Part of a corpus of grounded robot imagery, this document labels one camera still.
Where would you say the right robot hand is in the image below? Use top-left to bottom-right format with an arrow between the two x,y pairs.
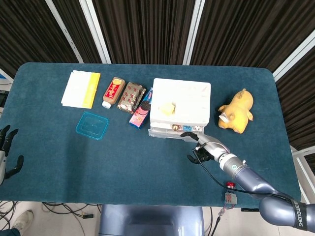
180,131 -> 231,165

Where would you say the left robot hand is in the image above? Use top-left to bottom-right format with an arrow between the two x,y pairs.
0,124 -> 25,185

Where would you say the clear plastic drawer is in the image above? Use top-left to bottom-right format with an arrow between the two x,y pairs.
147,121 -> 206,144

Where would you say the clear plastic drawer unit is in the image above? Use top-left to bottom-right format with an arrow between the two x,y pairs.
149,78 -> 212,137

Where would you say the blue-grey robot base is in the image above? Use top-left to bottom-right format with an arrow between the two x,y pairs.
98,204 -> 205,236

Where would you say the yellow plush toy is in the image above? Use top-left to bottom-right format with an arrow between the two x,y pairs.
218,88 -> 254,135

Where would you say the red emergency stop button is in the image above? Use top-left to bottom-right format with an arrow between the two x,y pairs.
223,181 -> 238,205

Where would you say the white shoe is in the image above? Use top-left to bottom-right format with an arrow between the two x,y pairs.
12,210 -> 34,232

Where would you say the yellow sticky note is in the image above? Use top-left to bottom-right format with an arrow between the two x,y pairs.
157,102 -> 176,116

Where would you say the dark monitor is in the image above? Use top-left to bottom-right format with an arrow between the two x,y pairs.
0,90 -> 9,108

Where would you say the blue pink cookie box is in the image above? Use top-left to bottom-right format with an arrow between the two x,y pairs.
128,88 -> 154,130

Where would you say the blue and white sign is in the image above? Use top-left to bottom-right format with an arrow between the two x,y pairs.
0,68 -> 14,86

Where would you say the blue table cloth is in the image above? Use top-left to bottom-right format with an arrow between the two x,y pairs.
0,61 -> 302,209

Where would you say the teal plastic lid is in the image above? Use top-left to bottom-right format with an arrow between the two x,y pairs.
75,111 -> 110,141

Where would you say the gold red-patterned snack packet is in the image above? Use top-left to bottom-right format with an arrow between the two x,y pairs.
116,82 -> 147,114

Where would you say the white and yellow paper booklet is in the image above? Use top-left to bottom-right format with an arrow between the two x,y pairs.
61,70 -> 101,110

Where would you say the brown drink bottle red label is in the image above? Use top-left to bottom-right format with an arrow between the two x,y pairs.
101,77 -> 126,109

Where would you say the white metal floor frame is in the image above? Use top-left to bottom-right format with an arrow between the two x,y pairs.
291,145 -> 315,205

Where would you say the black floor cable with plug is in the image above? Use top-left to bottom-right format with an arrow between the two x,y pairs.
41,202 -> 95,220

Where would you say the thin white frame post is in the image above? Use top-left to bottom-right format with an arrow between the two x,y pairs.
45,0 -> 84,63

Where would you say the wide white frame post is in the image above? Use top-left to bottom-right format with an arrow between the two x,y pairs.
78,0 -> 112,64

